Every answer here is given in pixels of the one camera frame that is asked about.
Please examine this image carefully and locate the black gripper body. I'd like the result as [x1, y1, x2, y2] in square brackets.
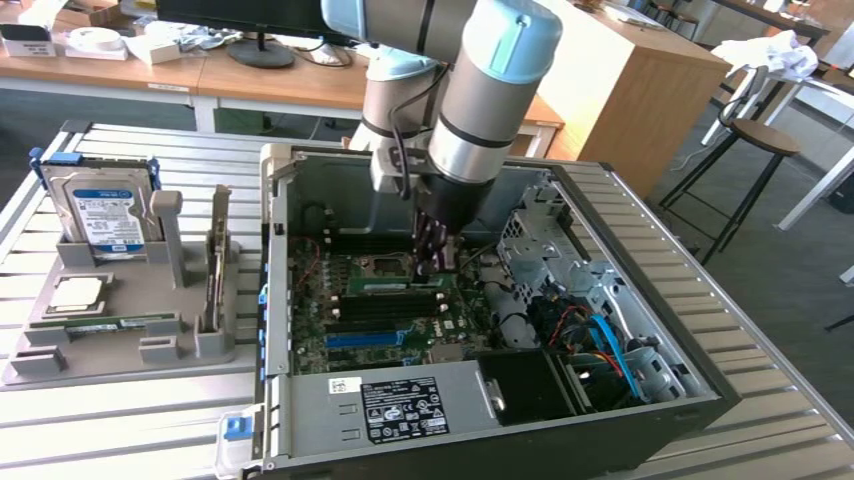
[415, 172, 497, 237]

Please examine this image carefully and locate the green RAM stick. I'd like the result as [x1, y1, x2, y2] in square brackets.
[347, 271, 460, 297]
[28, 313, 176, 335]

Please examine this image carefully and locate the black RAM slot bank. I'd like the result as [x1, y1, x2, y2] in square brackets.
[338, 293, 450, 322]

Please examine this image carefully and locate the CPU socket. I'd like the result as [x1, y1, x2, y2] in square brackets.
[351, 253, 410, 277]

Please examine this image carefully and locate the metal disk bay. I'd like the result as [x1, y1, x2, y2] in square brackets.
[494, 180, 703, 404]

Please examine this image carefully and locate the blue expansion slot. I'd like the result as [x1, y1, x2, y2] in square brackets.
[323, 331, 403, 350]

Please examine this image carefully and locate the green motherboard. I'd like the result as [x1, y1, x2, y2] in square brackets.
[288, 233, 497, 377]

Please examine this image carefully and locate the graphics card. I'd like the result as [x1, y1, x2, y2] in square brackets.
[198, 183, 236, 335]

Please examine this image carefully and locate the grey power supply unit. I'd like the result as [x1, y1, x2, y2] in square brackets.
[278, 370, 503, 460]

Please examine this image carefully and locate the open black PC case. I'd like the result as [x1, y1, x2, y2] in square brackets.
[216, 142, 745, 480]

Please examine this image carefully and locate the wooden cabinet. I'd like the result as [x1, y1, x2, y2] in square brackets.
[526, 0, 734, 202]

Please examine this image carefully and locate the wooden desk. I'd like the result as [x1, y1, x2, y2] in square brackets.
[0, 0, 566, 157]

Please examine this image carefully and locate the grey parts rack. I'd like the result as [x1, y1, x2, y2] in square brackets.
[1, 189, 243, 387]

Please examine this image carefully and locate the black computer monitor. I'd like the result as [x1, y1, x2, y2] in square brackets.
[154, 0, 350, 69]

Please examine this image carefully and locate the black stool wooden seat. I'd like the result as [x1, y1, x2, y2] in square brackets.
[658, 118, 803, 266]

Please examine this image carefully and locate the hard disk in blue caddy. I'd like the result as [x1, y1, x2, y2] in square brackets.
[28, 147, 163, 262]

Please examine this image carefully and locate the silver CPU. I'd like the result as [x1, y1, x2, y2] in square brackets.
[47, 276, 110, 310]

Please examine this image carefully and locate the small white open box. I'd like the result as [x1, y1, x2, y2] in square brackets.
[124, 21, 183, 66]

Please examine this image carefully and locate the crumpled white cloth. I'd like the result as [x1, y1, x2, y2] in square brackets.
[709, 29, 821, 82]

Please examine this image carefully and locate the white round device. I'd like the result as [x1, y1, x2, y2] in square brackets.
[63, 26, 130, 62]

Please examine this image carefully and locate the white cardboard box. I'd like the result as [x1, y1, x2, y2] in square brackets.
[0, 21, 56, 58]

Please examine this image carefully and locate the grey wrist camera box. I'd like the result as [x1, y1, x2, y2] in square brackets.
[368, 144, 430, 194]

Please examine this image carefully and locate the grey sleeved cable bundle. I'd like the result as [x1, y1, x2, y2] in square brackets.
[482, 280, 541, 350]

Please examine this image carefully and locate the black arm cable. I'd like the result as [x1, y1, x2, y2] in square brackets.
[391, 63, 456, 202]

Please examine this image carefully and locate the thin red wire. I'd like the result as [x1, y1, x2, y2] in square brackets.
[291, 236, 336, 282]

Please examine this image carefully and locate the blue flat wire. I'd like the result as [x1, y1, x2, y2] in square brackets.
[585, 308, 647, 404]

